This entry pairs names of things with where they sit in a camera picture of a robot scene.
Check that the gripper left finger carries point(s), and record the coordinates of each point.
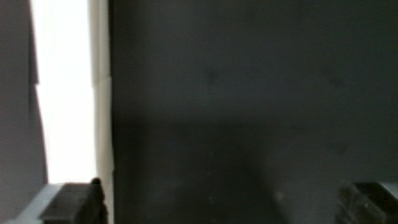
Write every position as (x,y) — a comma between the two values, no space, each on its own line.
(69,204)

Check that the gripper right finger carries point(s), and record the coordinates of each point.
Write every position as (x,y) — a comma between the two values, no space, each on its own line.
(369,203)

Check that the white front fence rail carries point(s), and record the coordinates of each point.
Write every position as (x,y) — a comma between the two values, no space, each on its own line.
(72,41)

